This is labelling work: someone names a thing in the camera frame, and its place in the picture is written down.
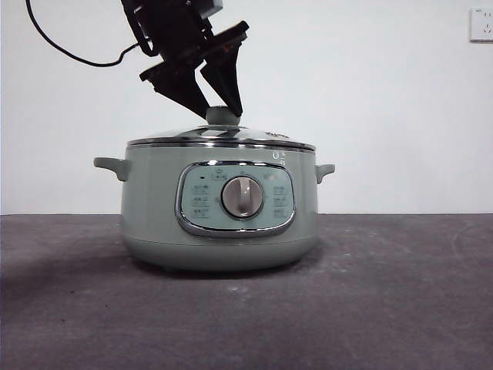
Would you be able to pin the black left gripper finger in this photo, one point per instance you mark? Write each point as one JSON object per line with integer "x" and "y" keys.
{"x": 227, "y": 77}
{"x": 185, "y": 90}

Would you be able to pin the glass lid with green knob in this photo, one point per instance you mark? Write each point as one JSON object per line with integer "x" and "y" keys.
{"x": 221, "y": 133}

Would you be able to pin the sage green electric cooking pot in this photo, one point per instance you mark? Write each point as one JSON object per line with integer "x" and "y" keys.
{"x": 154, "y": 216}

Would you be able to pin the pale grey left wrist camera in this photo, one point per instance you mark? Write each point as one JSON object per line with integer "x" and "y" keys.
{"x": 210, "y": 5}

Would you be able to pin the white wall socket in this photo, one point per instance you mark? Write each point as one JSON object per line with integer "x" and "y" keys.
{"x": 482, "y": 25}

